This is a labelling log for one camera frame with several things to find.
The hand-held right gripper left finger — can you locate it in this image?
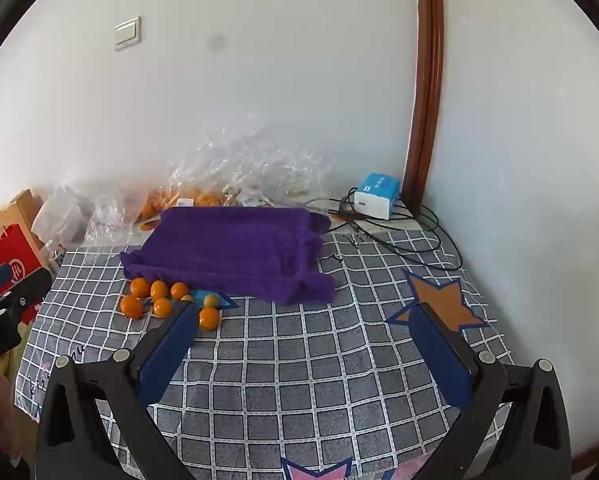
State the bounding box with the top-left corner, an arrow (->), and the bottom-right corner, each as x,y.
35,300 -> 201,480

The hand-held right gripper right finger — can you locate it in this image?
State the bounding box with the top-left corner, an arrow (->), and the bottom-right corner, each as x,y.
408,302 -> 573,480

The red cardboard box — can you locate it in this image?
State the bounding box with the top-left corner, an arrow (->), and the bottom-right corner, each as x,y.
0,224 -> 54,326

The wooden chair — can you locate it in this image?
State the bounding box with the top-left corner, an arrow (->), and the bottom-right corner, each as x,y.
0,188 -> 46,256

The white plastic bag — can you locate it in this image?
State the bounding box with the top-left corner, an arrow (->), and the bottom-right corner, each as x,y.
31,186 -> 94,247

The clear plastic mandarin bag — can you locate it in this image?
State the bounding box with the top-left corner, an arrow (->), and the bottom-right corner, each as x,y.
85,185 -> 172,233

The purple towel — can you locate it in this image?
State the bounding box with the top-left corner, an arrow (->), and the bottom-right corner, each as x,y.
119,206 -> 336,306

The grey checkered tablecloth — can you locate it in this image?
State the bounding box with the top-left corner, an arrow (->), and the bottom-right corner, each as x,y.
16,205 -> 515,480

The pile of bagged mandarins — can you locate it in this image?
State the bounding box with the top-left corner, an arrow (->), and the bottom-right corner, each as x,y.
136,187 -> 177,221

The pile of bagged kumquats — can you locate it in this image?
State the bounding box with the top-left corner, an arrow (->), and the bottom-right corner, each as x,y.
179,187 -> 226,209

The clear bag with white label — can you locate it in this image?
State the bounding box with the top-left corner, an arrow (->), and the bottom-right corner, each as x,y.
166,125 -> 260,209

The black power cable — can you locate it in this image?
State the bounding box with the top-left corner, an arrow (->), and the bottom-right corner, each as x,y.
306,186 -> 465,272

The brown wooden door frame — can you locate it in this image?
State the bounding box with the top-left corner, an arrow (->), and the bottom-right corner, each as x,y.
403,0 -> 446,213

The white wall light switch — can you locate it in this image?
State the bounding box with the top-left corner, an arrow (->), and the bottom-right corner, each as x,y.
114,16 -> 143,52

